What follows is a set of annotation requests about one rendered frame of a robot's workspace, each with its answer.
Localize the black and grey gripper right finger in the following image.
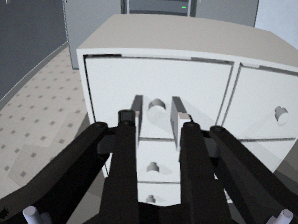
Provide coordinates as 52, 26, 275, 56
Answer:
170, 96, 298, 224

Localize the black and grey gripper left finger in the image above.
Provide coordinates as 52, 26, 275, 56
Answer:
0, 95, 143, 224

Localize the white drawer front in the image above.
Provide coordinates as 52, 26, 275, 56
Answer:
137, 137, 180, 181
239, 138, 294, 172
85, 54, 232, 135
221, 62, 298, 137
137, 181, 181, 206
224, 189, 232, 203

